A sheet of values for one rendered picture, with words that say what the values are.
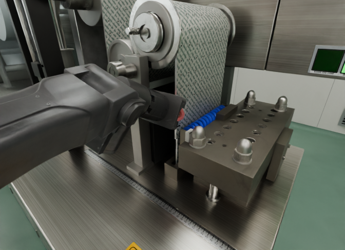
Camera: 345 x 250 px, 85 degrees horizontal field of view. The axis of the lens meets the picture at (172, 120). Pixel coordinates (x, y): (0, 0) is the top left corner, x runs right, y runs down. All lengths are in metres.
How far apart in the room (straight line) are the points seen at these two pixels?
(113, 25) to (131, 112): 0.40
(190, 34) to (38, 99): 0.33
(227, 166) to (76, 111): 0.28
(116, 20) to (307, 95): 2.76
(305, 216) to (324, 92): 1.70
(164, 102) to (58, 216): 0.33
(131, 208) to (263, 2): 0.64
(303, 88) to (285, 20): 2.44
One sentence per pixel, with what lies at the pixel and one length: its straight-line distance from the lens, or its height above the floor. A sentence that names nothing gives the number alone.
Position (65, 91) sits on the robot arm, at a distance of 0.20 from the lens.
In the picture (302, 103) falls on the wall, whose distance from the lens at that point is 3.11.
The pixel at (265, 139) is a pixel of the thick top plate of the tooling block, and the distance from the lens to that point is 0.49.
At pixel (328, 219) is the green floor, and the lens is 1.94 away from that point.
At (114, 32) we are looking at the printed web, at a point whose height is 1.25.
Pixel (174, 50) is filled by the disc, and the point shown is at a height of 1.22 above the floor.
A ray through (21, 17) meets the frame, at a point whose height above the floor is 1.29.
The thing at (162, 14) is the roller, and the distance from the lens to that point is 0.41.
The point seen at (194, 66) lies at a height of 1.18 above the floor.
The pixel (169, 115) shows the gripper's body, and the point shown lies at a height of 1.11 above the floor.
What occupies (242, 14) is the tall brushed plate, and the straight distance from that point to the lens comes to 0.69.
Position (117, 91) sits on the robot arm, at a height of 1.20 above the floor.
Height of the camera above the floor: 1.26
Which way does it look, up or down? 26 degrees down
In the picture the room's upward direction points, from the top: straight up
